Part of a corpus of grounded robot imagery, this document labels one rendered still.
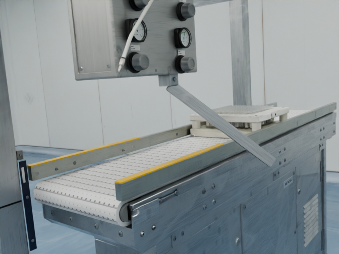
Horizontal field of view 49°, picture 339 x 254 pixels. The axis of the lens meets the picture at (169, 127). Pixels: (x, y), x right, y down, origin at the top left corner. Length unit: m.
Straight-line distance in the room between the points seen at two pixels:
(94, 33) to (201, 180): 0.40
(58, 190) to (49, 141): 5.47
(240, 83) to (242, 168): 0.69
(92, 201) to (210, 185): 0.29
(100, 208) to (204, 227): 0.34
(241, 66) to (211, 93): 2.67
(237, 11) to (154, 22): 1.01
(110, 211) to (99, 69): 0.25
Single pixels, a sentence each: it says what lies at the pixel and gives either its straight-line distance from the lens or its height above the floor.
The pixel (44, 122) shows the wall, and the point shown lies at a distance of 6.27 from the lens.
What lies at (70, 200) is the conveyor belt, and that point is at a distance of 0.76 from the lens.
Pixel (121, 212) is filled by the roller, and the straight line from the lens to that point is 0.67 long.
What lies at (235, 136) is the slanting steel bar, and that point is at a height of 1.01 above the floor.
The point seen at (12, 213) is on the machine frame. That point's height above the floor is 0.88.
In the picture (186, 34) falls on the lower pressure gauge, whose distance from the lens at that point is 0.70.
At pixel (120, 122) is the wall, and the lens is 5.10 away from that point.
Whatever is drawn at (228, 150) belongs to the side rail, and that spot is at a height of 0.96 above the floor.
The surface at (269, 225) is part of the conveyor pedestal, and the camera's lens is 1.33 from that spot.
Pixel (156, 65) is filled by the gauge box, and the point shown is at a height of 1.17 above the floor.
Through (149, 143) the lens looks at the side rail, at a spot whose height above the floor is 0.95.
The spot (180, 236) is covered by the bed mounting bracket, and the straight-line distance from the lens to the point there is 0.87.
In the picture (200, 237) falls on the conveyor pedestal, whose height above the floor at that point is 0.75.
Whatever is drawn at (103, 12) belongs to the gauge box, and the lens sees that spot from 0.60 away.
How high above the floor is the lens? 1.15
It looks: 8 degrees down
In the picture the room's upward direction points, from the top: 4 degrees counter-clockwise
